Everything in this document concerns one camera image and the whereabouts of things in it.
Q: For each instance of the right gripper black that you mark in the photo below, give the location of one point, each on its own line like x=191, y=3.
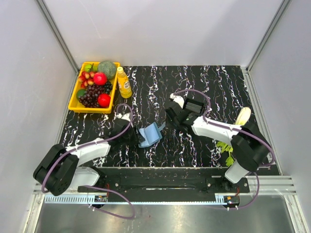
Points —
x=167, y=120

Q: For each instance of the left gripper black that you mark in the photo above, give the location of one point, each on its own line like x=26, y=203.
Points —
x=138, y=138

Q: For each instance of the blue card holder wallet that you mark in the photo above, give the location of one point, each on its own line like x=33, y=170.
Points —
x=151, y=134

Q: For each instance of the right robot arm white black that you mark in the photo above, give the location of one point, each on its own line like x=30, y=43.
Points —
x=250, y=148

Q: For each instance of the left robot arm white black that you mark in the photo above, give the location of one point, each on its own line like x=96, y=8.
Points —
x=60, y=168

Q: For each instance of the red apple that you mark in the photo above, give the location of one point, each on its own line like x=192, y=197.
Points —
x=104, y=100

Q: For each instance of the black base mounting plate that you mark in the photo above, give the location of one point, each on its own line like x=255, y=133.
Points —
x=211, y=180

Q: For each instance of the yellow juice bottle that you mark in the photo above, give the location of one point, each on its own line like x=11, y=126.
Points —
x=124, y=84

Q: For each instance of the dark purple grape bunch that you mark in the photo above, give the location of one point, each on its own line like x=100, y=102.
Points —
x=89, y=99

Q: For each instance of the white celery stalk with leaves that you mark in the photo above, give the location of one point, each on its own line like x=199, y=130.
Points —
x=242, y=119

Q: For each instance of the yellow plastic tray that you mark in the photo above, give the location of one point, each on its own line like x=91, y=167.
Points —
x=76, y=106

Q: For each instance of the green avocado fruit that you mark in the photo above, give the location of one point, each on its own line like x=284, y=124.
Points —
x=80, y=93

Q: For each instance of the small red fruit cluster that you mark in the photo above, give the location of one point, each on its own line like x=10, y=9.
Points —
x=86, y=79

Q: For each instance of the green melon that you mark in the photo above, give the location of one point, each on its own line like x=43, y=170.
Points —
x=108, y=68

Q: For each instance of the green lime fruit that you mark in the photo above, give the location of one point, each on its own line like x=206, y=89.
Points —
x=88, y=68

